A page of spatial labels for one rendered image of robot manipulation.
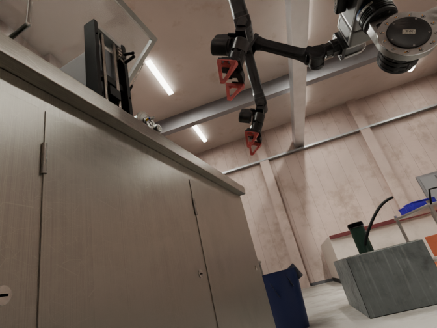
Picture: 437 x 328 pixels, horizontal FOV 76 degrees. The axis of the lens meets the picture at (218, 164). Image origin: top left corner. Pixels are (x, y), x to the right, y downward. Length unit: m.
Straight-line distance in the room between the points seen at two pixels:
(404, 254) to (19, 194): 2.75
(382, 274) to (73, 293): 2.58
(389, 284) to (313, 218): 6.58
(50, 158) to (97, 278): 0.21
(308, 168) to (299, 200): 1.10
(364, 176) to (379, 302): 7.23
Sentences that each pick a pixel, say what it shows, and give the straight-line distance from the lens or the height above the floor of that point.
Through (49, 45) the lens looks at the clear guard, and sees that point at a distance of 1.70.
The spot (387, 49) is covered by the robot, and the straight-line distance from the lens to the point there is 1.23.
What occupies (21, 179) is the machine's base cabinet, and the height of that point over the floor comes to 0.67.
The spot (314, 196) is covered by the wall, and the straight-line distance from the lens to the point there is 9.42.
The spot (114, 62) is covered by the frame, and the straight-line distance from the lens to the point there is 1.18.
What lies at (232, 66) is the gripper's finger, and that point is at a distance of 0.91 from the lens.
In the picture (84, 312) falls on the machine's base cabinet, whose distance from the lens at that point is 0.51.
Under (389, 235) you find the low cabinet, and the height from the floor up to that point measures 0.70.
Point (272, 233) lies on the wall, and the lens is 9.22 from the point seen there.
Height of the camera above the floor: 0.47
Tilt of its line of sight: 24 degrees up
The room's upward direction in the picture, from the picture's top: 14 degrees counter-clockwise
